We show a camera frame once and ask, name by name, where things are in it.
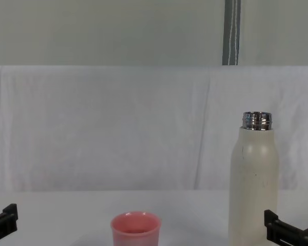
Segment white table cloth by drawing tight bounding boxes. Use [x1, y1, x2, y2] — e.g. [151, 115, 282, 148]
[0, 190, 308, 246]

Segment cream vacuum bottle steel neck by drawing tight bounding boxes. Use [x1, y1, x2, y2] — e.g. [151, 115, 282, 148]
[227, 111, 280, 246]

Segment pink cup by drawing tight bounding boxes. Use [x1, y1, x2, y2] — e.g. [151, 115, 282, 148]
[110, 211, 162, 246]

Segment white backdrop cloth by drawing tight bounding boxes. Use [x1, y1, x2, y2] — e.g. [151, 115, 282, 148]
[0, 65, 308, 192]

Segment grey striped post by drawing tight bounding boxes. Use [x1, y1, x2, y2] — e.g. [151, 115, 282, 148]
[222, 0, 241, 66]

